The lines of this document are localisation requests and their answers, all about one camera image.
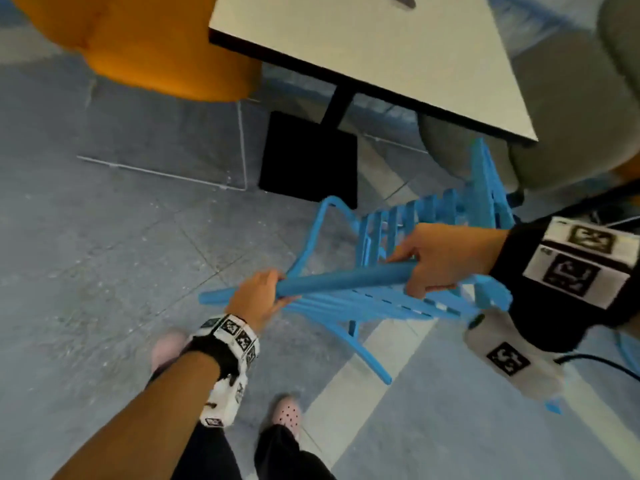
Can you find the person's right hand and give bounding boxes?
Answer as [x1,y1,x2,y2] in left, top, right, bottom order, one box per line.
[387,223,509,299]

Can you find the person's left hand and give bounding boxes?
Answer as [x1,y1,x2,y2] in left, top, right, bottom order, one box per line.
[224,269,302,334]

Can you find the blue slatted chair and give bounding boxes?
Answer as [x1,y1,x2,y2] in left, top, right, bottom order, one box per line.
[198,137,640,415]

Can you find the person's left forearm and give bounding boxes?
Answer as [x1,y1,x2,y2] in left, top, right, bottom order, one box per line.
[52,352,221,480]

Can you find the pink clog shoe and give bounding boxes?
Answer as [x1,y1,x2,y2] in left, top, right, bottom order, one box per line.
[150,330,191,373]
[269,397,304,441]

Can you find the person's black trousers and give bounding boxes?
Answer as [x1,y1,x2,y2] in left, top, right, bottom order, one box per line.
[150,367,334,480]

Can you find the clear acrylic chair base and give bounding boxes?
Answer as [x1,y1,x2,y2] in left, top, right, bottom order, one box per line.
[76,76,250,192]

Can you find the grey upholstered armchair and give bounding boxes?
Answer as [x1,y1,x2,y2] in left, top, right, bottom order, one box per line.
[417,0,640,196]

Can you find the orange upholstered armchair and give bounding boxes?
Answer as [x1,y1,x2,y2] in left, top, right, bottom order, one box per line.
[9,0,264,103]

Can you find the black white marker wrist camera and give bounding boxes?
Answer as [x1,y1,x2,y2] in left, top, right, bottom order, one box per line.
[462,216,640,401]
[187,314,261,428]

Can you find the black table pedestal base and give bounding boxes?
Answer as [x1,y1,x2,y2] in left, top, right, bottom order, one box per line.
[258,85,360,211]

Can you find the black cable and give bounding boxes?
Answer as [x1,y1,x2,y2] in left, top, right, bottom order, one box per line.
[552,352,640,383]

